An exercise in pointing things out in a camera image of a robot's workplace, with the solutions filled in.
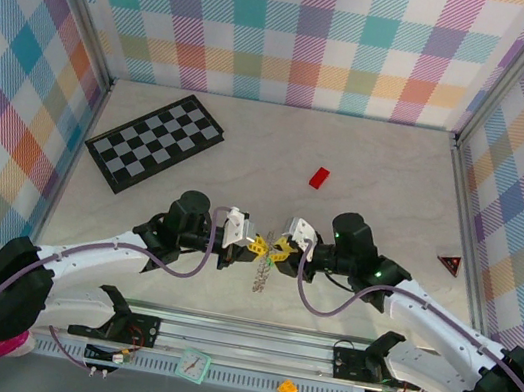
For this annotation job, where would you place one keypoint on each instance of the black red triangle sign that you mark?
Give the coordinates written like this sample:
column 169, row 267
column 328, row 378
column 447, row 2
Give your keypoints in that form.
column 450, row 264

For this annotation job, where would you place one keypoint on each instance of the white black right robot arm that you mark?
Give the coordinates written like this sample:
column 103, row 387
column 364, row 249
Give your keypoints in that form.
column 442, row 324

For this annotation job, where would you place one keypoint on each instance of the small red block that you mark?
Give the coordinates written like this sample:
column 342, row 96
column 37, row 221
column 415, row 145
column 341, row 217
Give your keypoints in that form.
column 319, row 178

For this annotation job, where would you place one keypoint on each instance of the aluminium side rail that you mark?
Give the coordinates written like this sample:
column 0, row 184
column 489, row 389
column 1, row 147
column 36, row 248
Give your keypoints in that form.
column 463, row 191
column 101, row 99

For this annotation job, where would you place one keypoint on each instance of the aluminium frame post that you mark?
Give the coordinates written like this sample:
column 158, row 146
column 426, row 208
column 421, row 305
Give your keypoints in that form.
column 84, row 7
column 511, row 72

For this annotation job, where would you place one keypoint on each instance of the black grey chessboard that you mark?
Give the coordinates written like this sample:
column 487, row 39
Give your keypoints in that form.
column 150, row 141

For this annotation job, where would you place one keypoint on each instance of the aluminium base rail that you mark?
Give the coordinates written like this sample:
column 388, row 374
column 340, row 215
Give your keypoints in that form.
column 241, row 342

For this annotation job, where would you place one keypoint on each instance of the teal square clock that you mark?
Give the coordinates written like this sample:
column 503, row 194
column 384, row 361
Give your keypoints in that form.
column 193, row 364

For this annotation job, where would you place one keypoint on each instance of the key with green tag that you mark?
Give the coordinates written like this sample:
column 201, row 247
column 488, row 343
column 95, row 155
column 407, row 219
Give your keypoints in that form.
column 270, row 261

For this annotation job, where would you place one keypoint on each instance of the orange toy brick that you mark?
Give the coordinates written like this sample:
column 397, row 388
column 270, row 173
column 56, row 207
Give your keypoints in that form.
column 287, row 390

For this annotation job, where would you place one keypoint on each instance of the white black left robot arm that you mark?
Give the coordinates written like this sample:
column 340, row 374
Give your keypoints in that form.
column 94, row 253

